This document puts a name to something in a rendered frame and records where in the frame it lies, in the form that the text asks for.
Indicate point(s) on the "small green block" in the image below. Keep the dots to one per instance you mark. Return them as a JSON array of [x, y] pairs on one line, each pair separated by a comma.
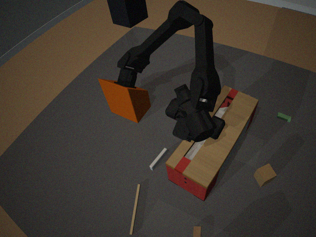
[[284, 117]]

